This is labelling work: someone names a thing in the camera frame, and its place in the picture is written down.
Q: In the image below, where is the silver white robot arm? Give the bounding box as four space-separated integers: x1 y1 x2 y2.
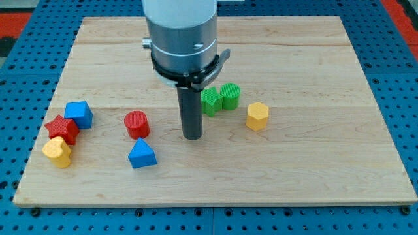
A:
142 0 219 86

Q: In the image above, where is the yellow hexagon block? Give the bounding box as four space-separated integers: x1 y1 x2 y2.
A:
246 102 269 131

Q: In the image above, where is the green star block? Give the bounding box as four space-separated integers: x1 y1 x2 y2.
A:
201 87 223 118

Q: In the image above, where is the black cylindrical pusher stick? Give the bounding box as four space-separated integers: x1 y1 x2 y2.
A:
177 87 202 140

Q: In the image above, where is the green cylinder block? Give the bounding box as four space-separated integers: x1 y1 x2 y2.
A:
220 83 241 110

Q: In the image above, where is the red cylinder block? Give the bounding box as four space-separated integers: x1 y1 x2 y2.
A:
124 110 150 139

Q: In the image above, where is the blue triangle block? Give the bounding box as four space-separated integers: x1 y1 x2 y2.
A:
128 138 157 168

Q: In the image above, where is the wooden board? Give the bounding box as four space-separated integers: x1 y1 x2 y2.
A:
13 16 417 208

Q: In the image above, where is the blue pentagon block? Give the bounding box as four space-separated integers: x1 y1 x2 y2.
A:
64 101 93 129

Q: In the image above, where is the red star block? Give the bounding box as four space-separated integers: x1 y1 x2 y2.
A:
44 114 80 145

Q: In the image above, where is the yellow heart block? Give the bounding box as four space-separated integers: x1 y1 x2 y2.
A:
41 136 71 168

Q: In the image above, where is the black clamp ring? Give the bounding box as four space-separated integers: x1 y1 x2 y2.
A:
150 48 231 92

